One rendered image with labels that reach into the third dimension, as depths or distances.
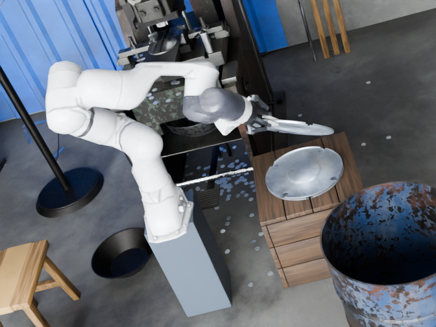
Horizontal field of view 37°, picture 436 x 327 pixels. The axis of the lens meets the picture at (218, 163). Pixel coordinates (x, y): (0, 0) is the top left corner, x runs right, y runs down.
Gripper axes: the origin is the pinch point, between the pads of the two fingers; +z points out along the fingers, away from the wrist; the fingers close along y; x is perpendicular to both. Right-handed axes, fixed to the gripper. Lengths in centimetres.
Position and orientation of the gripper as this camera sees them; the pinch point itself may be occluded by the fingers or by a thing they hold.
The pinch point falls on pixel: (270, 120)
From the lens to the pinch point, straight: 219.3
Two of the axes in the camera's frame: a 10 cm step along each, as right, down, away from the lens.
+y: 1.1, -9.9, 0.5
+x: -8.5, -0.7, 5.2
